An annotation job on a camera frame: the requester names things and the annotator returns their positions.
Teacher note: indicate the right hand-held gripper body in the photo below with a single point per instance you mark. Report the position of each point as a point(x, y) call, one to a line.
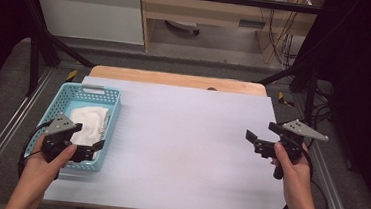
point(300, 131)

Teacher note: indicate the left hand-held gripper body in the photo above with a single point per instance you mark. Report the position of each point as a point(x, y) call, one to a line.
point(58, 128)

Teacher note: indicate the white cloth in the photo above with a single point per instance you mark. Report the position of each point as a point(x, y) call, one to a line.
point(88, 123)

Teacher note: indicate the light blue plastic basket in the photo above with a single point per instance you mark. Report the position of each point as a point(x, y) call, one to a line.
point(77, 96)

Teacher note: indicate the person's left hand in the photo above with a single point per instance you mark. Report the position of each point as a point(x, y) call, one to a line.
point(39, 170)

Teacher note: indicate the person's right hand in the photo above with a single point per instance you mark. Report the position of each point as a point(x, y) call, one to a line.
point(293, 179)

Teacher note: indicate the yellow black tape piece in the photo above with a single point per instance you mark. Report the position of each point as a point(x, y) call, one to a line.
point(284, 99)
point(72, 75)

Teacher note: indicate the black metal stand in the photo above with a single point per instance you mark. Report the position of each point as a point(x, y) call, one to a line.
point(310, 94)
point(35, 59)

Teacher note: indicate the pale grey table board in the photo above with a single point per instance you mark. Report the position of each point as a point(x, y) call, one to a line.
point(177, 144)

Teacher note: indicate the white cabinet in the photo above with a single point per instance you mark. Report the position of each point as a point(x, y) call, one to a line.
point(90, 13)

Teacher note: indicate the chair base with caster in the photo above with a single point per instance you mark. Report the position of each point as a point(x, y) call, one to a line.
point(184, 26)

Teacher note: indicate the light wooden desk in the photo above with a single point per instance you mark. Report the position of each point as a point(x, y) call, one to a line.
point(207, 14)

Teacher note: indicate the aluminium floor rail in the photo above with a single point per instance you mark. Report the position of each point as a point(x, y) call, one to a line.
point(333, 196)
point(7, 127)

